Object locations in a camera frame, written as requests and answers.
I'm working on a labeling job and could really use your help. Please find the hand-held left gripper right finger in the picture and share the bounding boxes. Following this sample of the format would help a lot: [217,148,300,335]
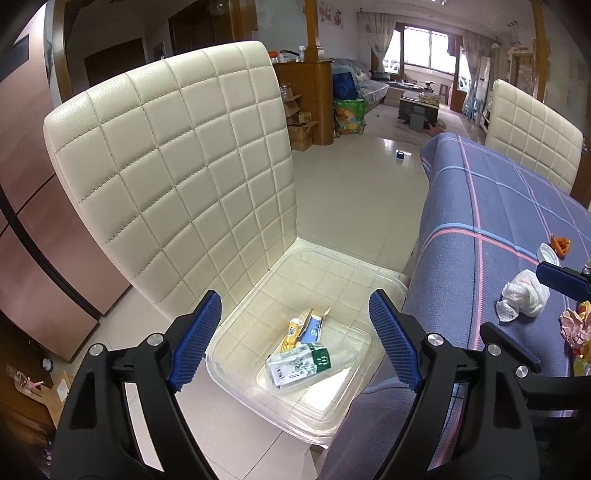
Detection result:
[368,288,541,480]

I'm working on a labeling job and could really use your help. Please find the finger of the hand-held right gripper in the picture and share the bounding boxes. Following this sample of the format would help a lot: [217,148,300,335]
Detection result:
[479,322,580,412]
[536,260,591,302]

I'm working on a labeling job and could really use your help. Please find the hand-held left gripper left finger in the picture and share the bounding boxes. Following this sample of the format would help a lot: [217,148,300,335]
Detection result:
[48,290,223,480]

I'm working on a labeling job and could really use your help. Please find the white tissue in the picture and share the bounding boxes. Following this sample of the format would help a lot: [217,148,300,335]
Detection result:
[496,269,551,321]

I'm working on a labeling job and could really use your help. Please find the clear plastic container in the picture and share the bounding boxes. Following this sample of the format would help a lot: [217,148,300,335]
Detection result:
[205,247,409,448]

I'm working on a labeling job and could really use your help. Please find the pink paper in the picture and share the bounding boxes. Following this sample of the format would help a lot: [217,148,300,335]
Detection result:
[558,307,591,352]

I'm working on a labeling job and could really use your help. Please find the blue carton piece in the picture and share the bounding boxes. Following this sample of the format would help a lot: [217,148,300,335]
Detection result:
[295,307,332,346]

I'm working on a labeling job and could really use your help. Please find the green white packet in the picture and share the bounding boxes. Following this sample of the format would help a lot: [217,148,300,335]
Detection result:
[266,342,334,388]

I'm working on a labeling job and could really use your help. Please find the blue plaid tablecloth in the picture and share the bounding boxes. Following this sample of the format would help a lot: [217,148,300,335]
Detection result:
[318,133,591,480]

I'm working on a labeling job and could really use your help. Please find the flat cardboard box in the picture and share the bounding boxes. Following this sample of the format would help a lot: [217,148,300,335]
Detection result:
[44,369,75,416]

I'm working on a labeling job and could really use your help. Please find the cream quilted dining chair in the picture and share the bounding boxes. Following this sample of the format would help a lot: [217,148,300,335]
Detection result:
[484,78,585,195]

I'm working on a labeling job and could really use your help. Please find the large cream quilted chair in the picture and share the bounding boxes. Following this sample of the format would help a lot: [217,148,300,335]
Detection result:
[43,41,333,480]

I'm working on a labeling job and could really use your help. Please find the pink brown cabinet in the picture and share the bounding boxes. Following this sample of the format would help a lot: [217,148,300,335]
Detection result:
[0,0,132,363]

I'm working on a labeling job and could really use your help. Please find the white standing air conditioner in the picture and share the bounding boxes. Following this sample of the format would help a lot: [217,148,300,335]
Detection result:
[478,55,495,118]

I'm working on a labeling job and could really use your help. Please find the large cardboard box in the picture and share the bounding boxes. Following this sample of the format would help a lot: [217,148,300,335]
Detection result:
[288,120,319,151]

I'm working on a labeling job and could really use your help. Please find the colourful woven bag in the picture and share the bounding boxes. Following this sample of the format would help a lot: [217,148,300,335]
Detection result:
[333,97,368,138]

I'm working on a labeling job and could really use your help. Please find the dark coffee table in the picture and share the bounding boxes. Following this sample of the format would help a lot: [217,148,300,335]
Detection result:
[398,89,440,123]

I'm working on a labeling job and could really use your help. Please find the wooden pillar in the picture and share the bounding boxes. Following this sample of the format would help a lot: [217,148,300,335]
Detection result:
[304,0,320,63]
[531,0,546,104]

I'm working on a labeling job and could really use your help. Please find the patterned curtain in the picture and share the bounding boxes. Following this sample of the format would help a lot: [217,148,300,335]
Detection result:
[358,11,398,75]
[462,30,499,88]

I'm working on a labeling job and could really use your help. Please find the covered sofa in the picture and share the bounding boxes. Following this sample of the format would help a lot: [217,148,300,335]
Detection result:
[344,58,391,107]

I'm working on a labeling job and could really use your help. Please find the wooden partition cabinet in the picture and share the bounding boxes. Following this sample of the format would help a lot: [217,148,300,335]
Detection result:
[272,59,335,148]

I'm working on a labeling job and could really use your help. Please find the blue storage bag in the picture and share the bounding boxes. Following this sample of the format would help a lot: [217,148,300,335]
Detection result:
[332,68,360,100]

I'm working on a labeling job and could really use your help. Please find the bright window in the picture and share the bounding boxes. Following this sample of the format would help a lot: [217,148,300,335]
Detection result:
[402,25,455,75]

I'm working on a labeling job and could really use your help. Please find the dark wooden door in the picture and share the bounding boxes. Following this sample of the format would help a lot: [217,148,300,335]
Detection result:
[83,37,148,88]

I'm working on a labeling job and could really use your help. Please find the wall pictures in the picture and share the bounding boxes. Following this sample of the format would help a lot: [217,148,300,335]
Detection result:
[318,1,346,29]

